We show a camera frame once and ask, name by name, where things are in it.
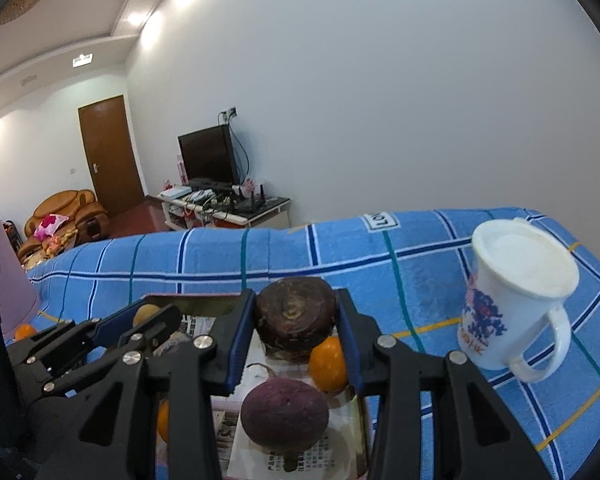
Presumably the white television stand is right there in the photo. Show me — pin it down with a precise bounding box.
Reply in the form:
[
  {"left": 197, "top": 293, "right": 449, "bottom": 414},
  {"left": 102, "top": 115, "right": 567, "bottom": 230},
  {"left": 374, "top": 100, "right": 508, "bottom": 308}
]
[{"left": 157, "top": 187, "right": 292, "bottom": 232}]

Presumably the black set-top box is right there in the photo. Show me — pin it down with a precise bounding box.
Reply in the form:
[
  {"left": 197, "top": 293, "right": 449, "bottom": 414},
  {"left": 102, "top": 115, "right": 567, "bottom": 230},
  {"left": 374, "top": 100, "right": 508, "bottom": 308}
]
[{"left": 187, "top": 177, "right": 231, "bottom": 191}]

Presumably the black power cable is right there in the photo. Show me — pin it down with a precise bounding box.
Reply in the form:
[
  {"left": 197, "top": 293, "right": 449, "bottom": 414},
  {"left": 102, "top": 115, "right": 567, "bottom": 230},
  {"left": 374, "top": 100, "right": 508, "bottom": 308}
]
[{"left": 230, "top": 122, "right": 253, "bottom": 182}]

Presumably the black television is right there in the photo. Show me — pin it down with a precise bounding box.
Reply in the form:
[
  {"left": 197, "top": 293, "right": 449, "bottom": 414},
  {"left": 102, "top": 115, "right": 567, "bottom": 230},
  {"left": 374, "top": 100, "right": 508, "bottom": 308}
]
[{"left": 177, "top": 124, "right": 241, "bottom": 186}]

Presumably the purple round tuber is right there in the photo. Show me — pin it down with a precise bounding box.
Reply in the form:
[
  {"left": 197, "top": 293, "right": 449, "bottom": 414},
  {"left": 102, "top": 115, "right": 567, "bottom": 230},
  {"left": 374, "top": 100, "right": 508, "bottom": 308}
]
[{"left": 241, "top": 364, "right": 330, "bottom": 453}]

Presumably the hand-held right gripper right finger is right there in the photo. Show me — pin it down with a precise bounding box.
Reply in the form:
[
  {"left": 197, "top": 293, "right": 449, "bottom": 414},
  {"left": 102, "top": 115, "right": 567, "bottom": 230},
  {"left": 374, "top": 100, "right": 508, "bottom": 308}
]
[{"left": 334, "top": 287, "right": 551, "bottom": 480}]

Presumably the white printed cup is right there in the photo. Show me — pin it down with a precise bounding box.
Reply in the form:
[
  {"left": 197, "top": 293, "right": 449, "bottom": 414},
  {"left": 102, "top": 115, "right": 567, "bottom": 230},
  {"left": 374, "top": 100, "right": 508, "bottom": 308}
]
[{"left": 457, "top": 217, "right": 580, "bottom": 383}]

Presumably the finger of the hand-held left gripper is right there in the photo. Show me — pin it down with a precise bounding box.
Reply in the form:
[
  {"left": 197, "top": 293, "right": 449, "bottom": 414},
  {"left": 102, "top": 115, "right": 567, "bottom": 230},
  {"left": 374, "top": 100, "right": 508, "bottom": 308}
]
[
  {"left": 5, "top": 297, "right": 159, "bottom": 367},
  {"left": 15, "top": 305, "right": 183, "bottom": 402}
]

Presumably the brown kiwi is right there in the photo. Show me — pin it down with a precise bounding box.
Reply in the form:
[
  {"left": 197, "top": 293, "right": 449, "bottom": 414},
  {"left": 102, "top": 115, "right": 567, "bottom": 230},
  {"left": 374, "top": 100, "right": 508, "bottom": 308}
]
[{"left": 132, "top": 304, "right": 161, "bottom": 327}]

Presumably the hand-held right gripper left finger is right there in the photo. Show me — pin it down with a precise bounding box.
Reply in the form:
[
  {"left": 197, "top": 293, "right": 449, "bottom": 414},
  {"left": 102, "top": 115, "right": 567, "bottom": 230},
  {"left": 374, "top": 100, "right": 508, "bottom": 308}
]
[{"left": 35, "top": 289, "right": 257, "bottom": 480}]

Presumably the black router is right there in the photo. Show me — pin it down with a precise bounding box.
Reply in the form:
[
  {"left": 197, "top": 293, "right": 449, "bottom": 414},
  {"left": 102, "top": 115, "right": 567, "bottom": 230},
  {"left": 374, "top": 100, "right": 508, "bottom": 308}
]
[{"left": 232, "top": 185, "right": 272, "bottom": 212}]

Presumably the brown leather sofa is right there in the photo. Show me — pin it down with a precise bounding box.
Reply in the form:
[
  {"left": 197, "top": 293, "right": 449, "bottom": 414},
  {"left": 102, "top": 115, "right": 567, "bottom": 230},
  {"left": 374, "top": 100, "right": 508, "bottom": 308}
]
[{"left": 17, "top": 189, "right": 110, "bottom": 261}]

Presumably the brown wooden door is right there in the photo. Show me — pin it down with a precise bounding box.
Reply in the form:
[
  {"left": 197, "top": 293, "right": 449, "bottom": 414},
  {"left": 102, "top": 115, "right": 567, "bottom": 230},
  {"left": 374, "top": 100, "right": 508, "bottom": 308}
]
[{"left": 78, "top": 95, "right": 146, "bottom": 218}]

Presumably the small orange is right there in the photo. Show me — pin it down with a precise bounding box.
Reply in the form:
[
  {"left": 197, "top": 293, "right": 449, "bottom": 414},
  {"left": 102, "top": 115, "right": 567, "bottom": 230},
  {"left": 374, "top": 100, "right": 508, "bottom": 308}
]
[
  {"left": 308, "top": 336, "right": 350, "bottom": 395},
  {"left": 157, "top": 399, "right": 171, "bottom": 443}
]

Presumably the pink tin box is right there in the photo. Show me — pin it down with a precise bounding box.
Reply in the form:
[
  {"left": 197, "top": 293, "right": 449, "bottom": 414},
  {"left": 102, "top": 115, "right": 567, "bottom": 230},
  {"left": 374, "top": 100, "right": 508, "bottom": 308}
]
[{"left": 142, "top": 290, "right": 376, "bottom": 480}]

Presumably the blue plaid blanket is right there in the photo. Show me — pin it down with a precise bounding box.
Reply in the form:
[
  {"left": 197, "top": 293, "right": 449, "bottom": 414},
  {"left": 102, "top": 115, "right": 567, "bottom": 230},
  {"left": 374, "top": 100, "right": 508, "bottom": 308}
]
[{"left": 25, "top": 206, "right": 600, "bottom": 480}]

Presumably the dark brown round tuber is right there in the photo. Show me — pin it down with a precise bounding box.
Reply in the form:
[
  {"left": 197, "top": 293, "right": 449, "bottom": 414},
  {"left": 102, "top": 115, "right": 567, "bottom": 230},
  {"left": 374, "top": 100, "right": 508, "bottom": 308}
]
[{"left": 255, "top": 276, "right": 338, "bottom": 361}]

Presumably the pink cushion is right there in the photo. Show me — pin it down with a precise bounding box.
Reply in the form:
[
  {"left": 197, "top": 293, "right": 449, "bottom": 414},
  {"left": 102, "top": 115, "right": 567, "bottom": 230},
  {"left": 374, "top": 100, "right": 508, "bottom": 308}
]
[{"left": 34, "top": 214, "right": 70, "bottom": 241}]

